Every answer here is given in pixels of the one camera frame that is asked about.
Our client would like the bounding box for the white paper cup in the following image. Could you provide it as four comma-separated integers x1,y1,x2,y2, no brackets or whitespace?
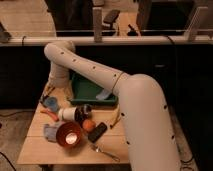
58,107,80,121

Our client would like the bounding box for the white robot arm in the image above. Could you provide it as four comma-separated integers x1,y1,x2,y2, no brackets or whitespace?
44,41,181,171

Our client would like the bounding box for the small metal cup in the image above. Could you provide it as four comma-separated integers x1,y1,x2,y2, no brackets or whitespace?
82,104,92,118

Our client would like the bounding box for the grey sponge in tray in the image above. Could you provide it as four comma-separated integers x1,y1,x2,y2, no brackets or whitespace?
96,89,111,100

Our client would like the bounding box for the green plastic tray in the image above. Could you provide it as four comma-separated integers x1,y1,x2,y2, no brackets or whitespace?
69,73,117,106

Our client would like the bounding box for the yellow banana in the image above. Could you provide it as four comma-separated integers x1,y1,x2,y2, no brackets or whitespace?
110,105,121,129

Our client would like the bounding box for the orange fruit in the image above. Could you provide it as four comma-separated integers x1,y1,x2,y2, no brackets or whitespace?
82,119,96,132

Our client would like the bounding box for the black remote control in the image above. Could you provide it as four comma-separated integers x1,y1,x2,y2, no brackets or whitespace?
88,122,107,143

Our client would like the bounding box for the blue object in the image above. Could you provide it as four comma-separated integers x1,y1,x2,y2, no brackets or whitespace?
43,97,59,112

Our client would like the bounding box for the red bowl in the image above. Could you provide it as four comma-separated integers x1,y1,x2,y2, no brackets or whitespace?
56,122,82,148

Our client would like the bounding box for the orange carrot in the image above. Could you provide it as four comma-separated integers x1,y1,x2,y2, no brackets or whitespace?
40,110,59,122

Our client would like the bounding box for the black office chair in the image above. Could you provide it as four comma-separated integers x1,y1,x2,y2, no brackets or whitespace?
103,9,120,29

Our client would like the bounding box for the white horizontal rail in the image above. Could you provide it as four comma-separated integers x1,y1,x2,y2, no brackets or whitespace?
0,35,213,46

